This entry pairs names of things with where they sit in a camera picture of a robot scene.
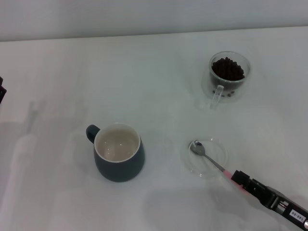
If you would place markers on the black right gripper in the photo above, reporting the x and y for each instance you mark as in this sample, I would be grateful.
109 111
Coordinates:
293 211

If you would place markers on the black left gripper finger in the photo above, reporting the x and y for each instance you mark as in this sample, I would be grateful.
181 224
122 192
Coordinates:
2 91

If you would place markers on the dark blue ceramic mug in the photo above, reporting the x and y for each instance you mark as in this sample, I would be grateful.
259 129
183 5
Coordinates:
120 170

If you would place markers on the heap of coffee beans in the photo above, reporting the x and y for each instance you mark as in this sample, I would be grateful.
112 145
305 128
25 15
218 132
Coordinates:
228 68

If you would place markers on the empty clear glass saucer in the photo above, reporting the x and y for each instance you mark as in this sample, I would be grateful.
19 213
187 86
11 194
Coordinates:
216 149

